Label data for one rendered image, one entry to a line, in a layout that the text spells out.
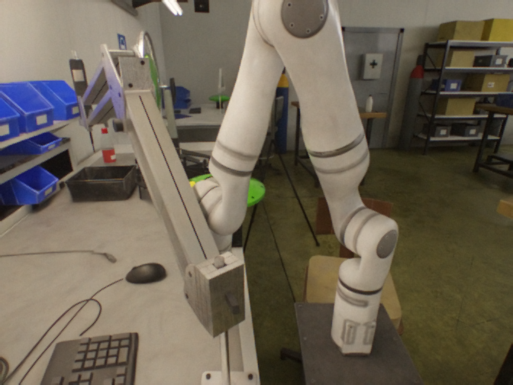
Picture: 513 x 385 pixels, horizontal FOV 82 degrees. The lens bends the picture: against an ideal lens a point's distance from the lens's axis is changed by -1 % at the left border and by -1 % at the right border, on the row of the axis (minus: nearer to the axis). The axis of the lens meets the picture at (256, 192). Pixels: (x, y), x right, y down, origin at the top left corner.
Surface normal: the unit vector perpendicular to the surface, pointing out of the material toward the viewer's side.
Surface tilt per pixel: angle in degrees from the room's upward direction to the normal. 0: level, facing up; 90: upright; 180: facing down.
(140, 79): 90
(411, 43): 90
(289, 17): 105
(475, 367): 0
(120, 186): 93
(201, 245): 47
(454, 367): 0
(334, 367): 0
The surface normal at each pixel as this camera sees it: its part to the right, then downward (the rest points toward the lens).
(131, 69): 0.62, 0.30
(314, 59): 0.11, 0.62
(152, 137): 0.45, -0.41
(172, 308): 0.00, -0.93
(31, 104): 0.11, 0.34
